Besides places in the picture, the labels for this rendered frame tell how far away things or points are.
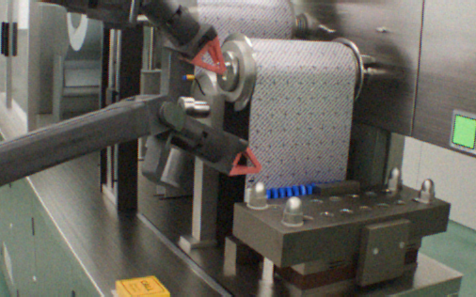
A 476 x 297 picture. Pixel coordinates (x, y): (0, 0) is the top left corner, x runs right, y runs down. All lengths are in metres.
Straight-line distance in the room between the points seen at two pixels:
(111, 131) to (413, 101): 0.61
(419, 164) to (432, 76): 3.30
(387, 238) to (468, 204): 3.12
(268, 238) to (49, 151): 0.38
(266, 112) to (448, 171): 3.24
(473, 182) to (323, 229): 3.18
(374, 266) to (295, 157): 0.27
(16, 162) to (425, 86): 0.77
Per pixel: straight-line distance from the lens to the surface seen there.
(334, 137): 1.22
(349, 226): 1.04
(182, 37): 1.04
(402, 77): 1.25
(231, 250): 1.16
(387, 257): 1.10
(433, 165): 4.38
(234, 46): 1.12
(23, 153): 0.84
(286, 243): 0.97
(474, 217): 4.17
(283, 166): 1.16
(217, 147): 1.05
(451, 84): 1.15
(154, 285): 1.00
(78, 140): 0.88
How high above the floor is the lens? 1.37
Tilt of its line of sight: 13 degrees down
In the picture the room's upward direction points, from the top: 3 degrees clockwise
